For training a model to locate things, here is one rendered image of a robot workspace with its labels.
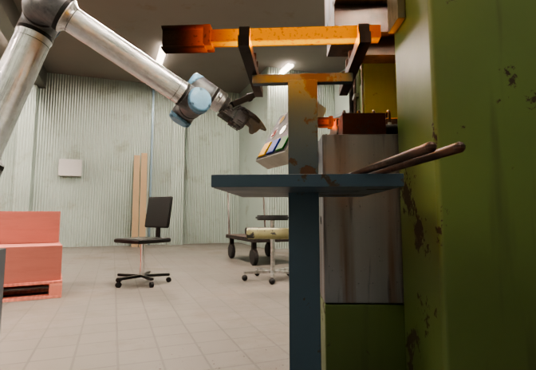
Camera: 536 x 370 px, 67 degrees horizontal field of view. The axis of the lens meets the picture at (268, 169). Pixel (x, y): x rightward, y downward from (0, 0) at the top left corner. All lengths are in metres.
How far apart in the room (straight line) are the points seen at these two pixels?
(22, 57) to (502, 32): 1.36
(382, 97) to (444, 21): 0.67
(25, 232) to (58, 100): 6.02
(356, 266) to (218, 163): 9.02
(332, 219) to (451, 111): 0.41
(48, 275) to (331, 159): 3.21
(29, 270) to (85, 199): 5.82
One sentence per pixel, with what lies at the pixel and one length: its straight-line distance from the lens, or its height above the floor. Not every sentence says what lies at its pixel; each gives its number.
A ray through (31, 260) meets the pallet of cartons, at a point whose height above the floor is 0.32.
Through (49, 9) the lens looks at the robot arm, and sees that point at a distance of 1.49.
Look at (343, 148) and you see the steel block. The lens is 1.11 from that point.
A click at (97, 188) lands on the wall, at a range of 9.68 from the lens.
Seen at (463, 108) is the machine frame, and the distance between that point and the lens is 0.93.
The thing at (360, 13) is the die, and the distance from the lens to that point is 1.41.
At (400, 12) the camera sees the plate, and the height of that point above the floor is 1.20.
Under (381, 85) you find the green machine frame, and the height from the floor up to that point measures 1.18.
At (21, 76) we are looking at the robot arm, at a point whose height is 1.14.
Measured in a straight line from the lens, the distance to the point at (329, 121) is 1.33.
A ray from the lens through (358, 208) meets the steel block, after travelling 1.11.
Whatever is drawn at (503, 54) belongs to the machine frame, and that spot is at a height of 1.03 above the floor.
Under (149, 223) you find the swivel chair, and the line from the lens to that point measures 4.55.
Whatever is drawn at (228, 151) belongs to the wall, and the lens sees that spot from 10.13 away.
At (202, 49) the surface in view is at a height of 1.00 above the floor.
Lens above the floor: 0.70
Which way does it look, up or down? 6 degrees up
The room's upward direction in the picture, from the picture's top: straight up
